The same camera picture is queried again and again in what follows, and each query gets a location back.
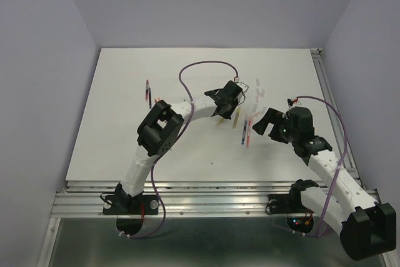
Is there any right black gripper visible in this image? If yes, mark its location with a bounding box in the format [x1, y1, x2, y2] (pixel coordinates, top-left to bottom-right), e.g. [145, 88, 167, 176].
[251, 108, 298, 143]

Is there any dark blue pen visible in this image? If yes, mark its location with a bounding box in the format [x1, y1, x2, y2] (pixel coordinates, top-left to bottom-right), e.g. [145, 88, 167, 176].
[241, 115, 249, 145]

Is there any purple pen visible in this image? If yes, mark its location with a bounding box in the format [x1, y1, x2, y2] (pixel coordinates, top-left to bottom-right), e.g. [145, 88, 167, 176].
[147, 87, 153, 109]

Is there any magenta pen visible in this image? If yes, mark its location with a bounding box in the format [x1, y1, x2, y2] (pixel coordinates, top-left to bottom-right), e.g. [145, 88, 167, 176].
[145, 79, 149, 102]

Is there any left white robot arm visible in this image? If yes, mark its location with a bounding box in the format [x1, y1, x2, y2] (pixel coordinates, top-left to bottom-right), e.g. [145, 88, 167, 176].
[115, 81, 249, 213]

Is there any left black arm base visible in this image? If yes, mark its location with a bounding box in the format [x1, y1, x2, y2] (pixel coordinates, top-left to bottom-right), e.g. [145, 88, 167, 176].
[99, 183, 161, 239]

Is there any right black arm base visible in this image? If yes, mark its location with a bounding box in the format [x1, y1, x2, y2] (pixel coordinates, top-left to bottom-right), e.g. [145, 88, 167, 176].
[265, 179, 326, 238]

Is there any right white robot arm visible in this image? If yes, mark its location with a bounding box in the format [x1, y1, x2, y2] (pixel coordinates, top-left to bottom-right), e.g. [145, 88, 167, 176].
[252, 106, 397, 261]

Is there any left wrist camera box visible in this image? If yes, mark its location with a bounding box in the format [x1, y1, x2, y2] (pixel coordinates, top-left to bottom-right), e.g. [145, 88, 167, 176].
[236, 82, 249, 94]

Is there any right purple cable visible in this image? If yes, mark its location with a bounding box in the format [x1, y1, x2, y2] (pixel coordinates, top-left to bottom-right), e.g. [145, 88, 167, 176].
[296, 94, 351, 238]

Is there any purple cable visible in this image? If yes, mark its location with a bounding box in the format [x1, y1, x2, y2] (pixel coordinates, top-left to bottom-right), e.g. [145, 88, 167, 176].
[296, 94, 351, 238]
[126, 60, 240, 239]

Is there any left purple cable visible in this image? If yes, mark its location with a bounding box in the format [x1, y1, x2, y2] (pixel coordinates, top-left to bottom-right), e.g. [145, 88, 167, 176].
[126, 60, 240, 239]

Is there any aluminium right side rail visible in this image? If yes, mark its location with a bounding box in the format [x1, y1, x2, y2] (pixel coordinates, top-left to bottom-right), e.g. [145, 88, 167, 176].
[309, 48, 359, 174]

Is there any aluminium front rail frame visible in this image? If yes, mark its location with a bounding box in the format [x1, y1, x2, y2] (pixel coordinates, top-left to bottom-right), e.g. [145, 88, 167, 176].
[49, 179, 385, 218]

